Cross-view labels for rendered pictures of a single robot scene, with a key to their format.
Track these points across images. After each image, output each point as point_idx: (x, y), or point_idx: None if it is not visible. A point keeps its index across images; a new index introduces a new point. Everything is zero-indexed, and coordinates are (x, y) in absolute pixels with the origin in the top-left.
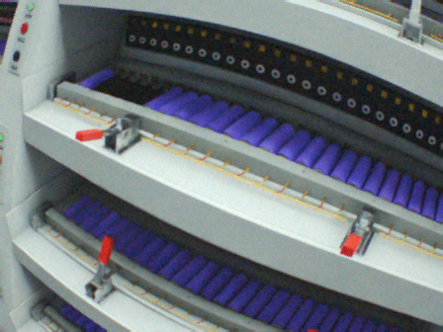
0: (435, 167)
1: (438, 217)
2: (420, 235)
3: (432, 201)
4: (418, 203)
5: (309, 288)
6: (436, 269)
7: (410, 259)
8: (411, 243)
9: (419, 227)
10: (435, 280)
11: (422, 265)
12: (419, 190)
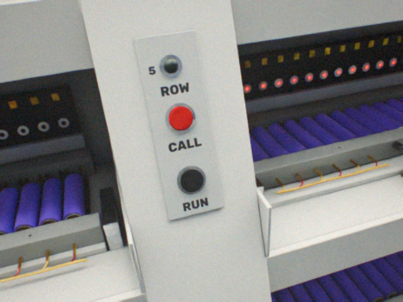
0: (28, 158)
1: (41, 217)
2: (16, 257)
3: (27, 201)
4: (2, 218)
5: None
6: (65, 282)
7: (15, 295)
8: (9, 273)
9: (5, 251)
10: (68, 299)
11: (39, 290)
12: (4, 200)
